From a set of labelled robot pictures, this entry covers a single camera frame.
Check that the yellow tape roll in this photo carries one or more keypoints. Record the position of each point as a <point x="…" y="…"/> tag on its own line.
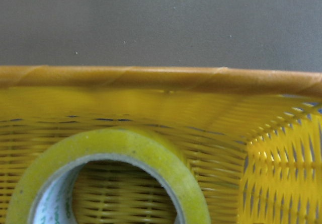
<point x="132" y="174"/>

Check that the yellow plastic basket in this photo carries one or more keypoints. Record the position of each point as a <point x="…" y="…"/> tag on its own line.
<point x="251" y="137"/>

